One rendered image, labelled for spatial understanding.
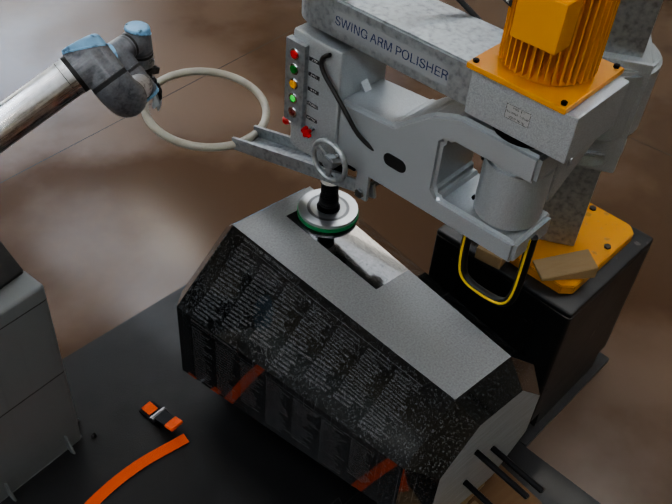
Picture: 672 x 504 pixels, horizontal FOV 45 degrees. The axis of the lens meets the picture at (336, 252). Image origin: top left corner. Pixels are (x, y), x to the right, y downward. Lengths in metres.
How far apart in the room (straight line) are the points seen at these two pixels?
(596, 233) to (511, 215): 0.99
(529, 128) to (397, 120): 0.47
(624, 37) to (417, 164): 0.75
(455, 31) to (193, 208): 2.34
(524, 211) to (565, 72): 0.43
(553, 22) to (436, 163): 0.63
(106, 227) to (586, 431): 2.43
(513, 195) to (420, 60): 0.43
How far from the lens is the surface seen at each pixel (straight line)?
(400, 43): 2.22
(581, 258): 3.02
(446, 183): 2.39
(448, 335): 2.56
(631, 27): 2.65
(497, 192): 2.23
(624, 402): 3.74
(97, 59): 2.44
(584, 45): 1.98
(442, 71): 2.16
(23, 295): 2.73
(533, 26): 1.89
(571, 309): 2.94
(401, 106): 2.45
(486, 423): 2.48
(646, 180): 4.99
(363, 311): 2.58
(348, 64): 2.42
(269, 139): 3.07
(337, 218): 2.85
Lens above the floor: 2.75
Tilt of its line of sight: 43 degrees down
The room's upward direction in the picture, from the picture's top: 5 degrees clockwise
